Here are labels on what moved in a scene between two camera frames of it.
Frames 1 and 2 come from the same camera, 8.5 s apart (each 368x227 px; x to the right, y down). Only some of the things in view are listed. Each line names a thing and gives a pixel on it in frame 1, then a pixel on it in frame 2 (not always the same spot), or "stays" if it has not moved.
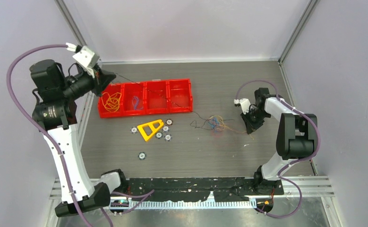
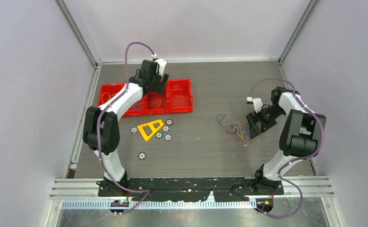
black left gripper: [102, 78] -> [158, 87]
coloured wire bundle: [215, 122] -> [235, 128]
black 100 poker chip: [169, 122] stays
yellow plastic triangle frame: [147, 130] stays
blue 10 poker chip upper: [166, 128] stays
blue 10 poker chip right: [167, 137] stays
